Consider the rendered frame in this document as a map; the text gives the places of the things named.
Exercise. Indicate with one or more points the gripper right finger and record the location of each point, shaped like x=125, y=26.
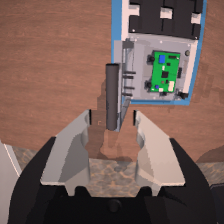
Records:
x=163, y=165

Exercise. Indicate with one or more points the green circuit board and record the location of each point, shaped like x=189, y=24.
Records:
x=164, y=71

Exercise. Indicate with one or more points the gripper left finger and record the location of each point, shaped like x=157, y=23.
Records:
x=55, y=171

